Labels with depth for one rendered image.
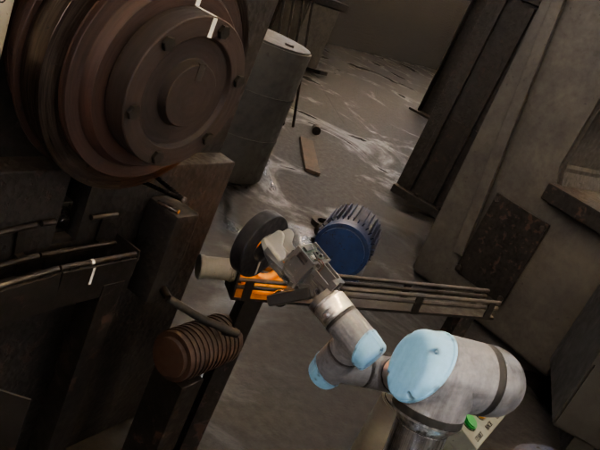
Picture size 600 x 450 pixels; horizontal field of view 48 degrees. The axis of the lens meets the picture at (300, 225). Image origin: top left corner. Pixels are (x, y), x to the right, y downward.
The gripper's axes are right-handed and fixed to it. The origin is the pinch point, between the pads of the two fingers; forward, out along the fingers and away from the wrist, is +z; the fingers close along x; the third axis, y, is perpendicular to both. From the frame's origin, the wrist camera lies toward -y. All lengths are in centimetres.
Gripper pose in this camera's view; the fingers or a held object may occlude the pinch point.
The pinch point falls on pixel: (262, 236)
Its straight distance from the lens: 144.9
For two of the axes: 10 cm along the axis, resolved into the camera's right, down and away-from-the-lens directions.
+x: -5.3, 0.9, -8.5
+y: 5.9, -6.8, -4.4
